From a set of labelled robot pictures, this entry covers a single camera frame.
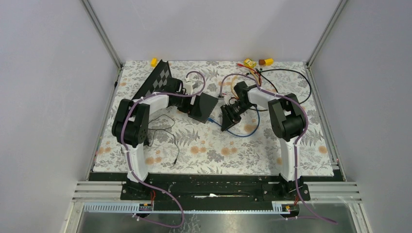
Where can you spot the black white checkerboard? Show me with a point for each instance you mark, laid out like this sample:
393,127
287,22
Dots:
157,79

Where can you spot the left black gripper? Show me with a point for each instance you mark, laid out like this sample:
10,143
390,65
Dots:
193,110

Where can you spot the floral patterned table mat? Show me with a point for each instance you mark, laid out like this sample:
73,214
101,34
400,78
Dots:
180,144

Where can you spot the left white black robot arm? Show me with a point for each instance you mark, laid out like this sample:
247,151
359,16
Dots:
131,123

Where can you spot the black network switch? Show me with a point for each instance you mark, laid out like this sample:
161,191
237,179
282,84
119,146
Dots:
202,107

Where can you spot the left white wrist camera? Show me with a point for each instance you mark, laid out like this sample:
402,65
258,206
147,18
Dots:
189,87

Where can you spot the yellow rectangular block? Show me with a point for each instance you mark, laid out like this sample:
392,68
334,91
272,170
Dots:
268,62

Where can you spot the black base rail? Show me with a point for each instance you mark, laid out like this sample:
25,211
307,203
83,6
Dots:
169,192

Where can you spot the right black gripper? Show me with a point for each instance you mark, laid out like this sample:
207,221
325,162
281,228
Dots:
229,118

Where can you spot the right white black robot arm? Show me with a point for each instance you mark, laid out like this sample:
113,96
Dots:
288,121

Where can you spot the small yellow block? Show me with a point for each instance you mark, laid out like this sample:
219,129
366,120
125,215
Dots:
153,62

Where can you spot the yellow owl toy block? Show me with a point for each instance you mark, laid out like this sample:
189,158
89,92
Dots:
249,63

